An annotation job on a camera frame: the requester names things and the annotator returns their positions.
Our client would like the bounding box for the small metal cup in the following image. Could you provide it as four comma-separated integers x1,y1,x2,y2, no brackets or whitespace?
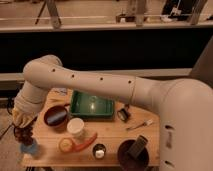
92,144,106,159

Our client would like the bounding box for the yellow round fruit toy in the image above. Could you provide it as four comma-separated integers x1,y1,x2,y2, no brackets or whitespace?
59,138,73,153

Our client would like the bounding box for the black small clip object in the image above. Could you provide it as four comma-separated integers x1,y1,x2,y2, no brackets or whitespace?
117,104,131,122

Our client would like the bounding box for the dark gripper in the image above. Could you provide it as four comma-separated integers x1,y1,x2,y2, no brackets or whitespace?
13,123,33,136

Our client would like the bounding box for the dark grapes bunch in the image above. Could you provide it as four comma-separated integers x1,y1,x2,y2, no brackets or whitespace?
15,131,33,146

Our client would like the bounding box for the dark red bowl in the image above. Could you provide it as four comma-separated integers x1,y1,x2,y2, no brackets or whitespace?
44,106,67,127

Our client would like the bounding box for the green plastic tray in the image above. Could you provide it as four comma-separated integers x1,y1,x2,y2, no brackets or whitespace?
70,91,115,119

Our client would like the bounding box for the dark maroon bowl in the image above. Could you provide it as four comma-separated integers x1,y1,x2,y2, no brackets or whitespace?
117,139,149,171

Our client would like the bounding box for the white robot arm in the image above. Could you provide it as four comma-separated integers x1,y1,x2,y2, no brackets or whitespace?
13,55,213,171

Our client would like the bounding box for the white paper cup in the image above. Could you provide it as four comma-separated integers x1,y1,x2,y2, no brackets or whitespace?
67,118,85,137

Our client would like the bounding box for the wooden table board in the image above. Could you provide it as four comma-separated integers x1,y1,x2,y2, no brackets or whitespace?
22,90,159,167

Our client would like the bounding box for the orange carrot toy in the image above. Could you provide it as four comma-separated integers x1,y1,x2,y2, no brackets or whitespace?
74,132,98,152

